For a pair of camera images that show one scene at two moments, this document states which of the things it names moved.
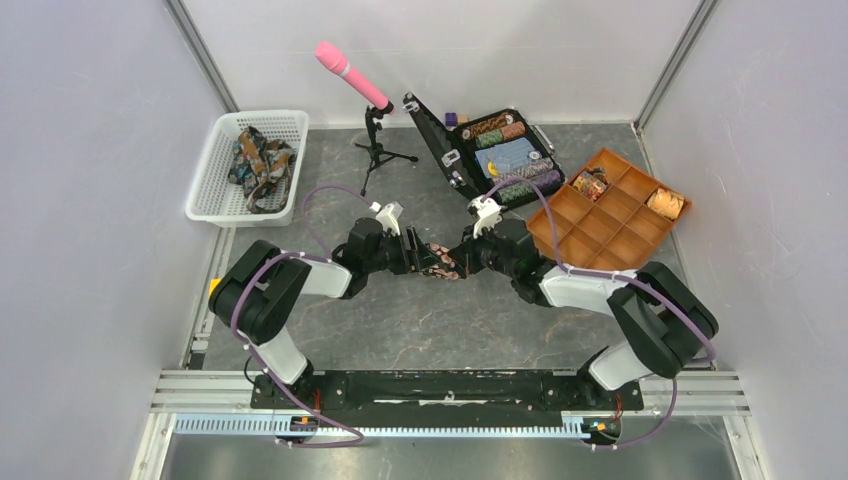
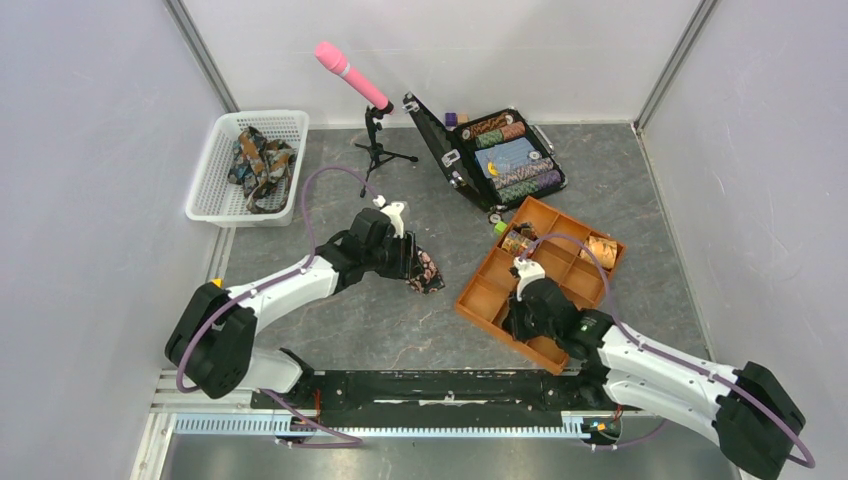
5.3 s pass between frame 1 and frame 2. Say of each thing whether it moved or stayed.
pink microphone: stayed
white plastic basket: stayed
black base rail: stayed
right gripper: moved
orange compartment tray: moved
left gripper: stayed
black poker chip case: stayed
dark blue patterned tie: stayed
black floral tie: moved
